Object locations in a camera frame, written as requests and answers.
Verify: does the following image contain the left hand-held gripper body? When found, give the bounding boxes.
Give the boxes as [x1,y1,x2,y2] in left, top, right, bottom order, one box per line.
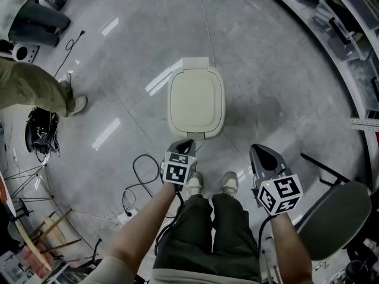
[160,151,198,192]

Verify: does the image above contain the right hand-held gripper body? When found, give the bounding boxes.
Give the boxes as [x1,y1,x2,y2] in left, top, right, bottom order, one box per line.
[251,169,303,217]

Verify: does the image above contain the beige lidded trash bin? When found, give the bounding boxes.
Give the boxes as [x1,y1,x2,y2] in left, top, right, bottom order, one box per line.
[166,57,226,140]

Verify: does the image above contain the person's left forearm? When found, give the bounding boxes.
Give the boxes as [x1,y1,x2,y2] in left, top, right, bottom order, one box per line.
[105,183,178,277]

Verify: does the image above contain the person's right forearm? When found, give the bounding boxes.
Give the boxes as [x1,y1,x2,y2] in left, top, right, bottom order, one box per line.
[269,213,314,284]

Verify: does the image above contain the person's left beige shoe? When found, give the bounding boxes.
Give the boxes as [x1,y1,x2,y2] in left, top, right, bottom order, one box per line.
[185,172,205,201]

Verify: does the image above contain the person's beige shoe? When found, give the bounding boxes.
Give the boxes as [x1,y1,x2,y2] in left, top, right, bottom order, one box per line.
[185,172,205,201]
[220,171,239,198]

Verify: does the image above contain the person's right beige shoe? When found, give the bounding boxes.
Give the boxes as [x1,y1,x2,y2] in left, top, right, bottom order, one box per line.
[220,171,239,198]

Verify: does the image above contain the grey office chair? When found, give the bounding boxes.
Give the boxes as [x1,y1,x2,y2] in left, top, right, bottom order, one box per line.
[291,152,379,283]

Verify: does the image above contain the white power strip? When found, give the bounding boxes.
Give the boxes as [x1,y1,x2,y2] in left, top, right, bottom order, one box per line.
[116,207,139,227]

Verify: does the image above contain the person's dark green trousers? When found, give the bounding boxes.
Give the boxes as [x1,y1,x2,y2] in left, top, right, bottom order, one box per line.
[152,193,262,281]

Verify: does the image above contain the white metal shelf rack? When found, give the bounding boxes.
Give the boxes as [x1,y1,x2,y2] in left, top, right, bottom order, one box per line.
[256,0,379,159]

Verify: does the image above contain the person's light shirt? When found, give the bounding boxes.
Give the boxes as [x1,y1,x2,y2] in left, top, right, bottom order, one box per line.
[85,255,263,284]

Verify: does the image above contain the clear plastic storage bin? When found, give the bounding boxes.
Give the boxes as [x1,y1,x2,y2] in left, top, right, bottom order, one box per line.
[309,0,367,62]
[345,56,379,112]

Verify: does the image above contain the thin metal tripod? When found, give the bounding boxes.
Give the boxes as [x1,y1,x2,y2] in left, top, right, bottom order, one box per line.
[5,163,56,201]

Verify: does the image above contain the wooden stool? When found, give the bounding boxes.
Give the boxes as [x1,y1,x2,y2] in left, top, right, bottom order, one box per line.
[14,208,82,272]

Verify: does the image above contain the white round device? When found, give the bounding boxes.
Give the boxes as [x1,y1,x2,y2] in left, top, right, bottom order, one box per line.
[12,41,40,64]

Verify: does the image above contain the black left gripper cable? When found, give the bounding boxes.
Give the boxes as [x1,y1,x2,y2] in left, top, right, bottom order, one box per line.
[155,185,185,257]

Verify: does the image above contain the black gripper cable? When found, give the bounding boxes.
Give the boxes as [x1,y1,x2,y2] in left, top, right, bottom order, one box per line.
[155,185,185,257]
[256,216,274,267]

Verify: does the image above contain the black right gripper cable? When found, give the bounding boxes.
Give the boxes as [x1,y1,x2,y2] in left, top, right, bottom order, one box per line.
[256,216,274,267]

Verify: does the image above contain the looped black cable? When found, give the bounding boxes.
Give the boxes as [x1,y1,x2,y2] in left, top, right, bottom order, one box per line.
[122,154,163,216]

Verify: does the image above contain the white floor cable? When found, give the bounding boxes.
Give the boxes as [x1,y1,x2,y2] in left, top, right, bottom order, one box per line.
[197,0,217,67]

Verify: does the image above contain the black bag with cables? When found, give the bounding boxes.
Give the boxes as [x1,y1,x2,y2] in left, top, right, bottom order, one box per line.
[24,107,61,161]

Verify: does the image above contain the thin black plug cable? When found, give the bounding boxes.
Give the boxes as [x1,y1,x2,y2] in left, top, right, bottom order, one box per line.
[53,30,86,79]

